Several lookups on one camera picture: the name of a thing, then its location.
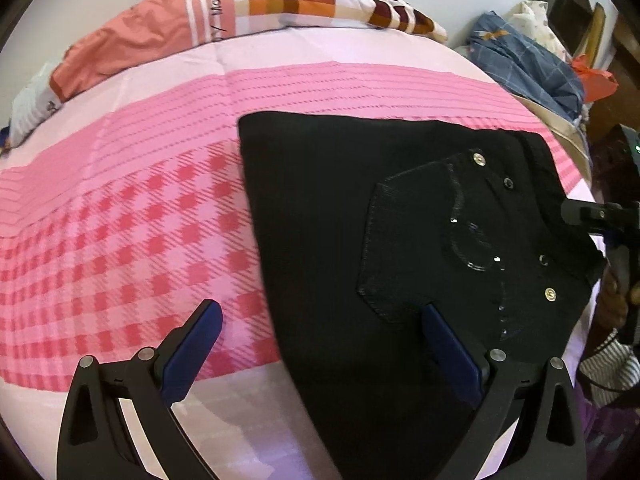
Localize white printed pillow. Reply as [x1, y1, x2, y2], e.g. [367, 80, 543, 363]
[9, 57, 66, 148]

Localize beige mattress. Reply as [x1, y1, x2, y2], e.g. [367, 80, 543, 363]
[525, 95, 593, 181]

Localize orange plaid pillow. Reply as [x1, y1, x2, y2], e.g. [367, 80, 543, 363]
[50, 0, 448, 103]

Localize white floral cloth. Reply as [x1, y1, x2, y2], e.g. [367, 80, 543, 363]
[510, 0, 573, 61]

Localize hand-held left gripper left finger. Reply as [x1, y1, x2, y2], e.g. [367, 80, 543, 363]
[56, 299, 224, 480]

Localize blue plaid cloth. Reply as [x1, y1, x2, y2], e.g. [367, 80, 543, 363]
[467, 10, 586, 121]

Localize red plastic bag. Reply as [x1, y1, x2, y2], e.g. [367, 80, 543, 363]
[570, 55, 618, 103]

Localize pink checked bedsheet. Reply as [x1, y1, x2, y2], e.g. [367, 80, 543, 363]
[0, 25, 596, 480]

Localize black pants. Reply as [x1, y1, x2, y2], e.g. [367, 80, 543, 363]
[237, 110, 606, 480]

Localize brown wooden cabinet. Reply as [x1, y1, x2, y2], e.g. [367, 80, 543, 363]
[550, 0, 640, 161]

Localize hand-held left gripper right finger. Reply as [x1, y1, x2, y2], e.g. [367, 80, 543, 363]
[421, 302, 587, 480]

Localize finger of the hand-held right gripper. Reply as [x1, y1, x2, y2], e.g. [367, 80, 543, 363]
[560, 197, 613, 236]

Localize person's right hand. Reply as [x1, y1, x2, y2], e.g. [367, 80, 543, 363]
[597, 270, 633, 332]

